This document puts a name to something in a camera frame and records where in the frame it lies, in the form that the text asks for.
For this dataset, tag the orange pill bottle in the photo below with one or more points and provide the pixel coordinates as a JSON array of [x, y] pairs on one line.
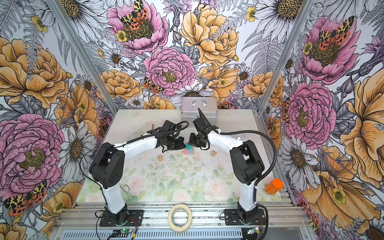
[[274, 186]]

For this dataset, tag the metal scissors tongs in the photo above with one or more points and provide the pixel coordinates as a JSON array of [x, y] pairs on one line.
[[125, 188]]

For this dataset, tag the silver aluminium first aid case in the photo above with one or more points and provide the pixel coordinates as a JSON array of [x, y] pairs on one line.
[[190, 106]]

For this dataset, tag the masking tape roll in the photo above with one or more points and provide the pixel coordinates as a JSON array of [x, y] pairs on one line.
[[180, 218]]

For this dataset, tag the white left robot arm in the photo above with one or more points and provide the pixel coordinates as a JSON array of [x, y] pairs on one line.
[[107, 168]]

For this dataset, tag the aluminium corner frame post left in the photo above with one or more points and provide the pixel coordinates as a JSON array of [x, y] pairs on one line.
[[69, 30]]

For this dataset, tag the aluminium corner frame post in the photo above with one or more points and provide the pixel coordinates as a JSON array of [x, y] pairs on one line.
[[69, 30], [291, 40]]

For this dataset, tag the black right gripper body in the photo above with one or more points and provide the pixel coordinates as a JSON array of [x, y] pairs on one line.
[[196, 140]]

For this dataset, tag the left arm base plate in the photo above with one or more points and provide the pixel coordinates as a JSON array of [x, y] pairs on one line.
[[125, 218]]

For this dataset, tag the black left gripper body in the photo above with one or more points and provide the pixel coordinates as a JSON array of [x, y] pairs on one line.
[[173, 143]]

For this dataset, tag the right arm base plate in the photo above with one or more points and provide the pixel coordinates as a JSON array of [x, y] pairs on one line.
[[256, 217]]

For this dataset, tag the aluminium corner frame post right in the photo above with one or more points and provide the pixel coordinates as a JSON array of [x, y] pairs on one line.
[[291, 40]]

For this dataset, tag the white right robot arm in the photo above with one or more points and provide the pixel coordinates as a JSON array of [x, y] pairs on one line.
[[246, 161]]

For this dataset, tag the quarter round wood block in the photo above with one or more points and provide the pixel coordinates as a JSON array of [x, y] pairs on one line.
[[213, 153]]

